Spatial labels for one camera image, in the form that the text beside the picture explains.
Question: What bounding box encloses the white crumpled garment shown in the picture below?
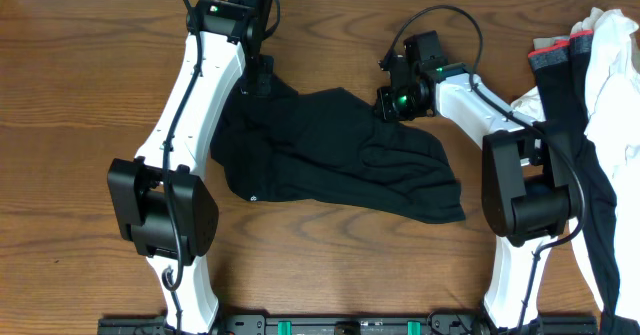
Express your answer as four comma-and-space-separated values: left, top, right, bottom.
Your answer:
511, 8, 639, 324

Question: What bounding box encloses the black t-shirt white logo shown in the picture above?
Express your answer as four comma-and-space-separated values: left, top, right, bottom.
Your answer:
210, 77, 465, 224

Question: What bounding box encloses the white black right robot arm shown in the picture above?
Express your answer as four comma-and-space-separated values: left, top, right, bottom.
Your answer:
375, 57, 586, 334

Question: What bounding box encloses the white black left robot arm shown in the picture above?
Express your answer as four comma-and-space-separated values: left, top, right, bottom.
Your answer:
98, 0, 276, 334

